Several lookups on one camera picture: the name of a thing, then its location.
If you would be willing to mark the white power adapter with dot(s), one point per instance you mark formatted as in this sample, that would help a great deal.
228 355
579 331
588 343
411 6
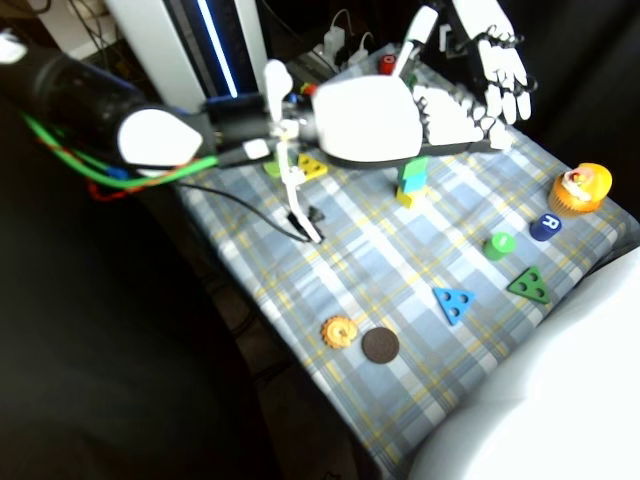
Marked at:
361 50
336 40

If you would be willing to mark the red cylinder block white letter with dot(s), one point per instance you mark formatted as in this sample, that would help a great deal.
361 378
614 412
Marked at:
387 64

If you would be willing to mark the yellow cube block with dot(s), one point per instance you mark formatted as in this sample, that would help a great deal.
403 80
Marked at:
407 199

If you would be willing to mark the yellow triangle block with holes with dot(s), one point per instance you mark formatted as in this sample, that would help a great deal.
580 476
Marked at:
312 167

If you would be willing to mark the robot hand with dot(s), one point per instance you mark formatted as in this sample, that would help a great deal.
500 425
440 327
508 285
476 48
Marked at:
365 120
500 65

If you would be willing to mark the white tower with blue light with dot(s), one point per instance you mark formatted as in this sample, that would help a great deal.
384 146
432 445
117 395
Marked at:
170 45

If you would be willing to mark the green cylinder block minus sign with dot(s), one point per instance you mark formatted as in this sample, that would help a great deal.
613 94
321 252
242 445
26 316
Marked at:
499 246

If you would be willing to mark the blue plaid tablecloth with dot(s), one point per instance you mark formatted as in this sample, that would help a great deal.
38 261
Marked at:
400 260

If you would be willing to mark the navy cylinder block letter R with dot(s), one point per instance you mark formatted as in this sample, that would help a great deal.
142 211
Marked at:
546 227

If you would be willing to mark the teal cube block letter K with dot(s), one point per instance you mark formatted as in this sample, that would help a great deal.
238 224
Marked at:
415 184

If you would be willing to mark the green cube block letter X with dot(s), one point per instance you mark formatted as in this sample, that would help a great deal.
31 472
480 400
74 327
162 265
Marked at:
415 167

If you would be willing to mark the toy cupcake with yellow peach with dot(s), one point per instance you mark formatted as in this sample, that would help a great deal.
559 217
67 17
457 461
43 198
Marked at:
580 192

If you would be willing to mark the white robot body shell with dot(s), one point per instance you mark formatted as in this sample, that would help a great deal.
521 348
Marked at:
550 390

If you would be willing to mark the tan swirl toy biscuit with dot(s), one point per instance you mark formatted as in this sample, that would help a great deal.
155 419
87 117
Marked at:
339 332

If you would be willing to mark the blue triangle block with holes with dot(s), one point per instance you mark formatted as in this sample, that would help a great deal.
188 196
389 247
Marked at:
452 305

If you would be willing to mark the brown chocolate toy cookie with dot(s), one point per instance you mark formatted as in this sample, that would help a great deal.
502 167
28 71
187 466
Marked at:
380 345

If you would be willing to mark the green triangle block with holes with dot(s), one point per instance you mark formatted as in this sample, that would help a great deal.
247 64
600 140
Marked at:
531 287

